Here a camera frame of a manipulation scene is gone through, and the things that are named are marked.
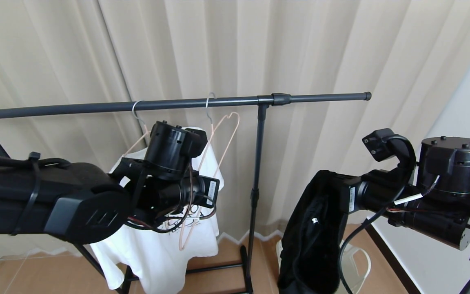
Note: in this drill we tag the black clothes rack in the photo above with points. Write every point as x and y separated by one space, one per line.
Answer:
76 108

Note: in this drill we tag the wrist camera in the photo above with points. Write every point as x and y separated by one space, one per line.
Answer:
375 143
198 141

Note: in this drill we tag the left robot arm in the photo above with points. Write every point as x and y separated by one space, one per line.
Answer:
55 192

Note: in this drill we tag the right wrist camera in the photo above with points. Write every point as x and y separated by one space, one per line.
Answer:
375 143

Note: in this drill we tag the black garment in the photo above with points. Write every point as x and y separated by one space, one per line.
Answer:
308 245

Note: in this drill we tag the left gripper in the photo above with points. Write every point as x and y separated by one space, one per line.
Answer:
178 194

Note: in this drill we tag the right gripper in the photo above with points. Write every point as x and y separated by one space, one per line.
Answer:
377 196

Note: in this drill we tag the white laundry basket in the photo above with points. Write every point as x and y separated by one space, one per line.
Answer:
369 263

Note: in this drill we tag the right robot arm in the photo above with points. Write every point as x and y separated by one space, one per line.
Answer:
451 163

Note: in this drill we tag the pink clothes hanger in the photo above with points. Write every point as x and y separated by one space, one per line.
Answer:
134 107
207 104

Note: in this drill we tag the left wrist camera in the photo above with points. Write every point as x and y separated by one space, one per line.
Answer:
198 141

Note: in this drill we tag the beige curtain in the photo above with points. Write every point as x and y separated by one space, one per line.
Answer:
259 49

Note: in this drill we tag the white printed t-shirt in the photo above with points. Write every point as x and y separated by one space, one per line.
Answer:
153 253

